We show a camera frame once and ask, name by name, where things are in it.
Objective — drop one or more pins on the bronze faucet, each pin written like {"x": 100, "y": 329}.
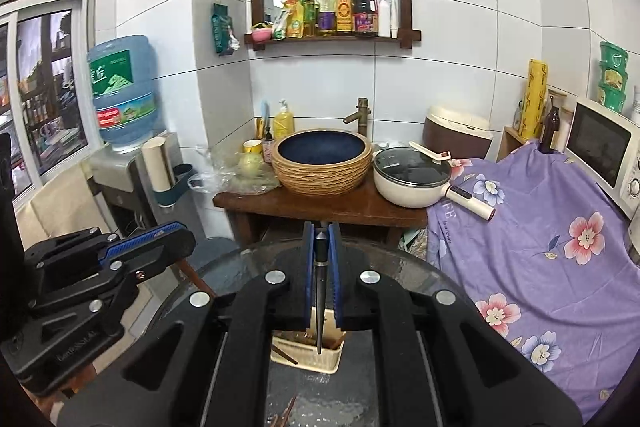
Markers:
{"x": 360, "y": 116}

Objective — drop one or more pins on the white microwave oven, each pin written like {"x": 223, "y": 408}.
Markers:
{"x": 606, "y": 145}

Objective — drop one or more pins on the yellow soap bottle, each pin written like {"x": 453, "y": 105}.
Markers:
{"x": 283, "y": 124}

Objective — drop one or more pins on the dark brown glass bottle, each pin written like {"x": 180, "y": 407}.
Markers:
{"x": 551, "y": 126}

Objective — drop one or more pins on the green instant noodle cups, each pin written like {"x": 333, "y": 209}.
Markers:
{"x": 613, "y": 76}

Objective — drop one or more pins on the white cooking pot with lid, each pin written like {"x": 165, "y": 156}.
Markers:
{"x": 415, "y": 177}

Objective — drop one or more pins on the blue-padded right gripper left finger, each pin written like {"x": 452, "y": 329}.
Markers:
{"x": 308, "y": 249}

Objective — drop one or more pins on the paper cup stack holder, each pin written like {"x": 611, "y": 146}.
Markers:
{"x": 165, "y": 176}

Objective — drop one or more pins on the brown wooden chopstick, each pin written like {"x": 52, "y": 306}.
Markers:
{"x": 281, "y": 420}
{"x": 284, "y": 355}

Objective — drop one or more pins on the cream perforated utensil holder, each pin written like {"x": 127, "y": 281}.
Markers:
{"x": 302, "y": 346}

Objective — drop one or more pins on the black chopstick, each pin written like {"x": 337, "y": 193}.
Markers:
{"x": 321, "y": 263}

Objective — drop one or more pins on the round glass table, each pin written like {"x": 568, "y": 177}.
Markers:
{"x": 383, "y": 378}

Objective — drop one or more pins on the water dispenser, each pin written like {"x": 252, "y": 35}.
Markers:
{"x": 137, "y": 204}

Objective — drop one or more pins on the purple floral cloth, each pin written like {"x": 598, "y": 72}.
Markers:
{"x": 550, "y": 272}

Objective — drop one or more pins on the blue water jug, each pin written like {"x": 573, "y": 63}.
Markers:
{"x": 122, "y": 72}

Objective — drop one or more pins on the brown rice cooker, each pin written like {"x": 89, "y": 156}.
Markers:
{"x": 464, "y": 136}

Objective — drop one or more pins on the yellow wrap roll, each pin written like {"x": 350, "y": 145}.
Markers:
{"x": 534, "y": 100}

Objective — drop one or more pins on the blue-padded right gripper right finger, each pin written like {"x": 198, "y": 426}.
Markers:
{"x": 335, "y": 245}

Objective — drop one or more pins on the woven-pattern basin sink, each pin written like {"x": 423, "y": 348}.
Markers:
{"x": 322, "y": 162}

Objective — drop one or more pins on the clear plastic bag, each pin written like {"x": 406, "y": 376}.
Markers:
{"x": 238, "y": 173}

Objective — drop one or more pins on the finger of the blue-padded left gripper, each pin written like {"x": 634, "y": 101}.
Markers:
{"x": 151, "y": 252}

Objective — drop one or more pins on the wooden sink counter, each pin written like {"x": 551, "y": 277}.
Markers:
{"x": 251, "y": 215}

